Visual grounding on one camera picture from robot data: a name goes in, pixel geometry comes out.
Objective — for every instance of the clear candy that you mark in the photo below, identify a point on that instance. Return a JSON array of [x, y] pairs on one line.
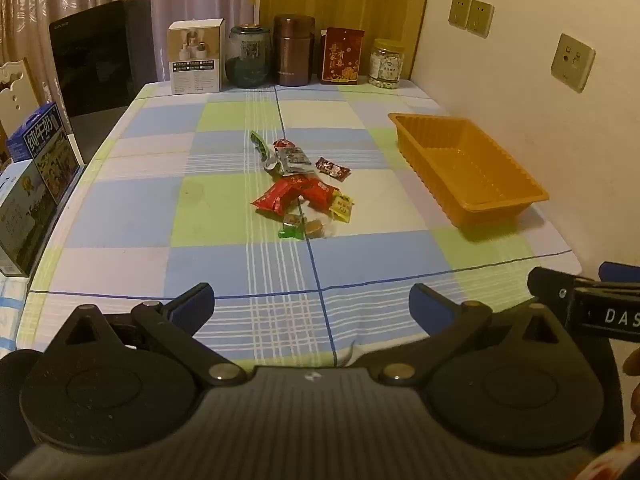
[[315, 228]]

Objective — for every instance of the red gift box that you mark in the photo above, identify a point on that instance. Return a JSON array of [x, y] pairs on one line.
[[342, 55]]

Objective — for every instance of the glass jar dark lid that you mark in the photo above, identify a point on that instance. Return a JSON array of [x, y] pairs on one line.
[[249, 57]]

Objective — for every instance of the brown thermos flask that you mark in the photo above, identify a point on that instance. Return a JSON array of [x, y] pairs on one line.
[[294, 50]]

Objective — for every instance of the grey snack packet red ends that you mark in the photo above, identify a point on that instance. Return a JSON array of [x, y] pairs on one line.
[[292, 156]]

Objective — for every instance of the white product box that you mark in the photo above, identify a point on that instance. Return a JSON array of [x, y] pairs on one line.
[[196, 57]]

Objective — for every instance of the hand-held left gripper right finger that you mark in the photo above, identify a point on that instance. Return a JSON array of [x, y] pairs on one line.
[[425, 305]]

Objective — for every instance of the beige wall data socket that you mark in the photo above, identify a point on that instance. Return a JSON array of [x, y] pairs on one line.
[[572, 62]]

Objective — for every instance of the blue milk carton box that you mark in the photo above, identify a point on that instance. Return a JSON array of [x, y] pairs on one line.
[[45, 145]]

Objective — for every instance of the dark red candy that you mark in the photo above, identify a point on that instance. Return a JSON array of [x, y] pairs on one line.
[[332, 168]]

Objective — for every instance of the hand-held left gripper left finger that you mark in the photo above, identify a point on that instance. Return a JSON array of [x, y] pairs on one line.
[[196, 302]]

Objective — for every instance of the plastic jar of nuts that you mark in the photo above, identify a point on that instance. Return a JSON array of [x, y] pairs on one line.
[[386, 65]]

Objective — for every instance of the grey milk carton box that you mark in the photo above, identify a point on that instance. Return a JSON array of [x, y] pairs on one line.
[[22, 210]]

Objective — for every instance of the red white printed cloth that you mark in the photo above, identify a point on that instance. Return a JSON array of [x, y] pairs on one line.
[[615, 462]]

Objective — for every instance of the green-edged silver snack packet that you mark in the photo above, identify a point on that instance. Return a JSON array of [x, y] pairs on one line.
[[261, 152]]

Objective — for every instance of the yellow candy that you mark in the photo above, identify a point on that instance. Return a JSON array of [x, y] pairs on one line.
[[341, 207]]

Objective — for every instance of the person's right hand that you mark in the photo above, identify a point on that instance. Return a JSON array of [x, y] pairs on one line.
[[635, 410]]

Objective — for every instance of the orange plastic tray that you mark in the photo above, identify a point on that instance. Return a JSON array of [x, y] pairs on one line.
[[470, 170]]

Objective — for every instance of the beige wall power socket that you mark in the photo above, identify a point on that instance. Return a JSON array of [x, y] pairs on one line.
[[459, 11], [480, 18]]

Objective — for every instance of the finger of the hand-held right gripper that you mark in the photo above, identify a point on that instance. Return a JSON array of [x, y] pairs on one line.
[[550, 287], [620, 271]]

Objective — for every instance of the green candy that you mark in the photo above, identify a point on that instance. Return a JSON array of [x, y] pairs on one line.
[[292, 227]]

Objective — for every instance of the checked tablecloth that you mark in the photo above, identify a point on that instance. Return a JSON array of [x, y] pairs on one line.
[[200, 220]]

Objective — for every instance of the white wooden chair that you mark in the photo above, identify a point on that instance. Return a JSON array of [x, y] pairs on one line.
[[15, 95]]

